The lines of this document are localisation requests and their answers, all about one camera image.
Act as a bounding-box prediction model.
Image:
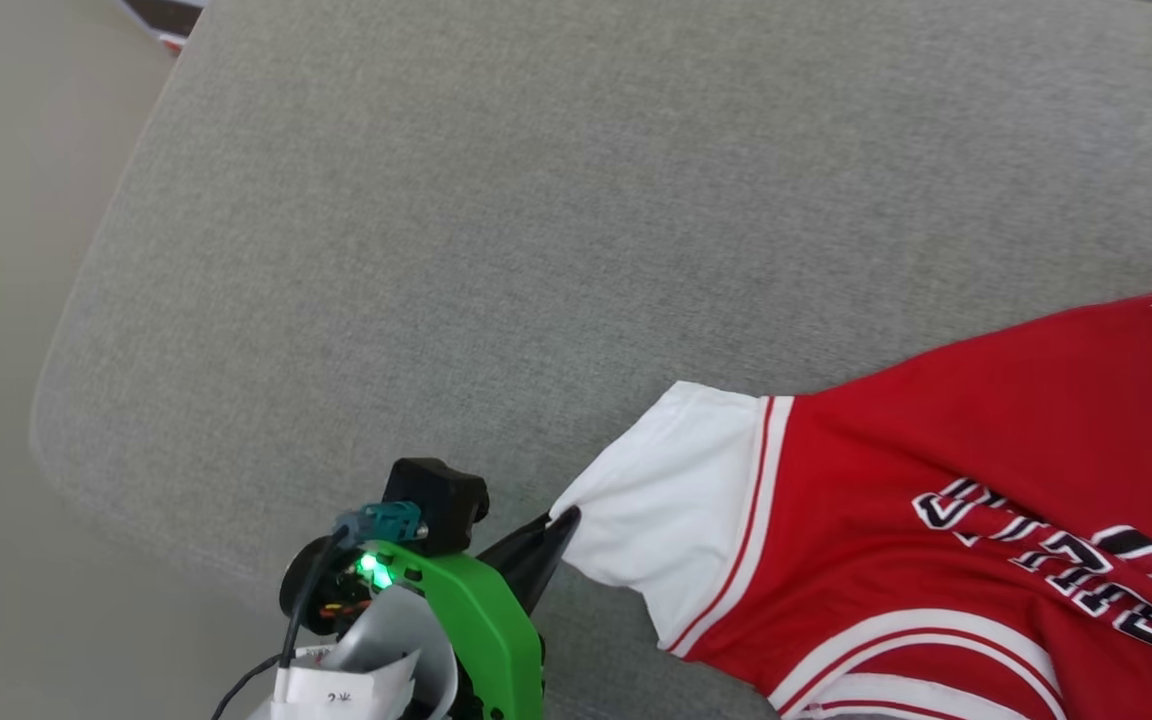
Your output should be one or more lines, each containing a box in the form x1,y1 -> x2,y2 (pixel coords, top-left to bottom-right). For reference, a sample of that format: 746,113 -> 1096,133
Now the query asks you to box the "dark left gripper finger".
479,507 -> 582,613

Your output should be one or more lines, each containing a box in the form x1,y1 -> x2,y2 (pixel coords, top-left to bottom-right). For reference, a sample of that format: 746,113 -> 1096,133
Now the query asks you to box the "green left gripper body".
279,537 -> 545,720

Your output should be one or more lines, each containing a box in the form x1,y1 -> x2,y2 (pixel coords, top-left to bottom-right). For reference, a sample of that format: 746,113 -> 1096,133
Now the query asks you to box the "red and white jersey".
548,272 -> 1152,720

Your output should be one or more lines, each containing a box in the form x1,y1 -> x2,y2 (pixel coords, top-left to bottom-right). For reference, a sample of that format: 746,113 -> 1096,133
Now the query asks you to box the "white paper label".
271,648 -> 422,720

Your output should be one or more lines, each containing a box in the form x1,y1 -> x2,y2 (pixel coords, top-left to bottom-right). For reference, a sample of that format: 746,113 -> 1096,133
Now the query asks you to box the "white instrument box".
121,0 -> 209,53

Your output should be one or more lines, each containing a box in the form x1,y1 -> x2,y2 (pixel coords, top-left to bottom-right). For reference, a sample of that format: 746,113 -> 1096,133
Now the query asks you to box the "black cable with teal plug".
211,503 -> 427,720

